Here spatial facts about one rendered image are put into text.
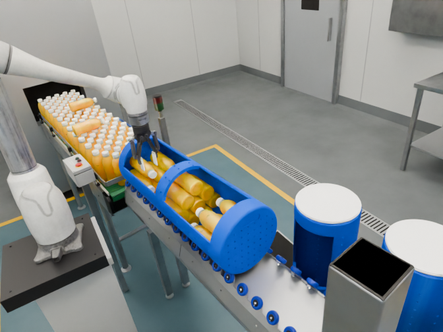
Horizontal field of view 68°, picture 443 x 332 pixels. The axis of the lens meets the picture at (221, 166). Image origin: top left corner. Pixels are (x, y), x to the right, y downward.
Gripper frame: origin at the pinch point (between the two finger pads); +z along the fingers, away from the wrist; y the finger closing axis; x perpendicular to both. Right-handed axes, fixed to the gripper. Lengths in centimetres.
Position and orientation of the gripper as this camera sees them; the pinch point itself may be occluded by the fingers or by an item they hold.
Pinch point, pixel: (148, 161)
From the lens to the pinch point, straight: 162.5
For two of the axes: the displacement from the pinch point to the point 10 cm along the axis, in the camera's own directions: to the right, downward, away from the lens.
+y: 7.8, -3.7, 5.1
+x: -6.2, -3.5, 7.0
